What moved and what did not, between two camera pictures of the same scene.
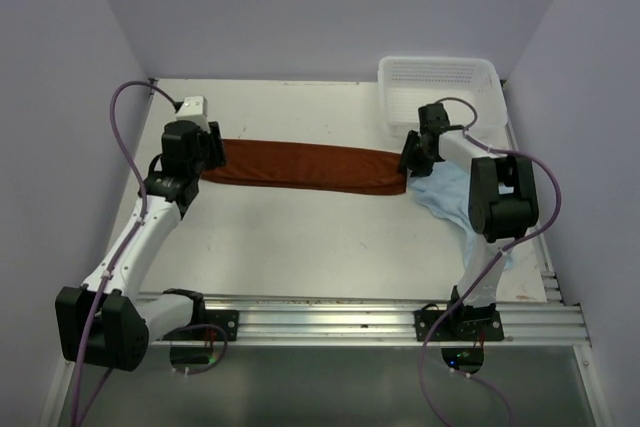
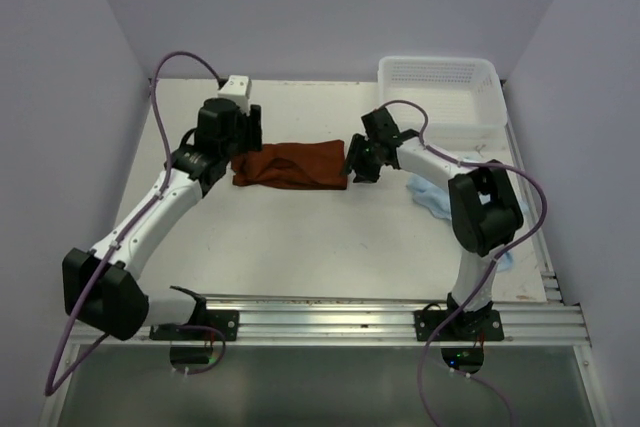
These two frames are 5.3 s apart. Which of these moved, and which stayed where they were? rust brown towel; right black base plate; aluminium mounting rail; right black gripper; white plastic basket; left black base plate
Moved: rust brown towel; right black gripper
Stayed: aluminium mounting rail; left black base plate; right black base plate; white plastic basket
